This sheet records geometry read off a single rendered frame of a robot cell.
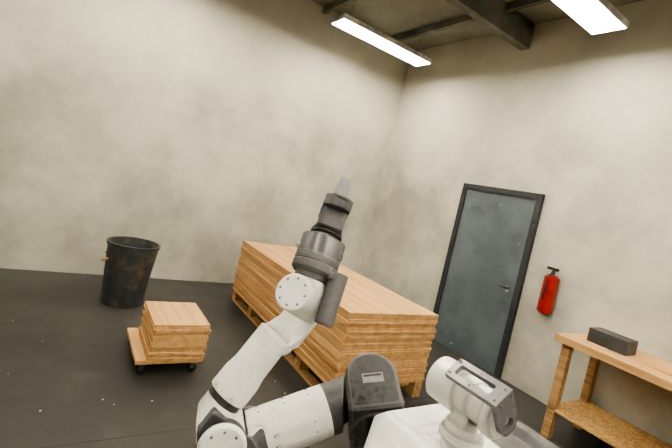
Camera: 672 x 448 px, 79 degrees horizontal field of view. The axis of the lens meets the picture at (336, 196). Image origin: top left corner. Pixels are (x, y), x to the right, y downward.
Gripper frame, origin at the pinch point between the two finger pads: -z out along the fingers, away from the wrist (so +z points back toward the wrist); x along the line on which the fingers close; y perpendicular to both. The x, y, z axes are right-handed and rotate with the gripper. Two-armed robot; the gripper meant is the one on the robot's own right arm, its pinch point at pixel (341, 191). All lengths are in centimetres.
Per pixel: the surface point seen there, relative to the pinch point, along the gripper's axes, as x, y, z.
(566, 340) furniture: -257, -236, -51
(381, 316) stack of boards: -262, -77, -17
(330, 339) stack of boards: -272, -44, 13
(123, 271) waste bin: -364, 164, 14
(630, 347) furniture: -238, -279, -59
